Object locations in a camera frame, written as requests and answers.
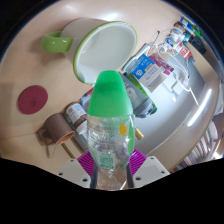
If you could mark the brown ceramic mug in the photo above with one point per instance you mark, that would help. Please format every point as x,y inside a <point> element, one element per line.
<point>56,128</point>

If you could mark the white light bar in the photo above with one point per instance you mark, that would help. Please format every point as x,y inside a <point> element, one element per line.
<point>199,107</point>

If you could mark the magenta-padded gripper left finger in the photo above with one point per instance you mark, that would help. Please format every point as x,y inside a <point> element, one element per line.
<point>71,170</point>

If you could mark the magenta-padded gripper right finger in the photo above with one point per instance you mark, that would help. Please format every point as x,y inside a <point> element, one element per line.
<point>151,170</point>

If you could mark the flat round red coaster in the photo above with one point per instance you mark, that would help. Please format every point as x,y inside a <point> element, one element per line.
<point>32,100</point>

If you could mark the red and white container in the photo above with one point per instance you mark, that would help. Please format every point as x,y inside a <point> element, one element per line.
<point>185,52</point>

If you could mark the clear glass bottle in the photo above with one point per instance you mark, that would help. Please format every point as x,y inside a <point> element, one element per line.
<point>75,113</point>

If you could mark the clear bottle with green top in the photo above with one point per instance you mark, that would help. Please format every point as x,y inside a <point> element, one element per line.
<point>110,96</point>

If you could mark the pink package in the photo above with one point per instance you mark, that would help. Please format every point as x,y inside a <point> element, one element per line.
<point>163,63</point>

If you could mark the blue and white box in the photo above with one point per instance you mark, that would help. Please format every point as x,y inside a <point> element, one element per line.
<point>146,71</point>

